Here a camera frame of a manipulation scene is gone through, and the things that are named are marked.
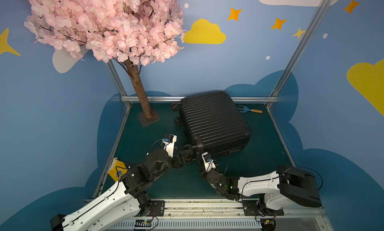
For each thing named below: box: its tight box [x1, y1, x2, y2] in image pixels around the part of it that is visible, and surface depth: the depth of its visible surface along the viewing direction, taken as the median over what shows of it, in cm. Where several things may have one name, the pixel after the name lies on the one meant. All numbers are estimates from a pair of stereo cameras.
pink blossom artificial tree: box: [24, 0, 186, 127], surface depth 55 cm
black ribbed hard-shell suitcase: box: [171, 91, 251, 158], surface depth 85 cm
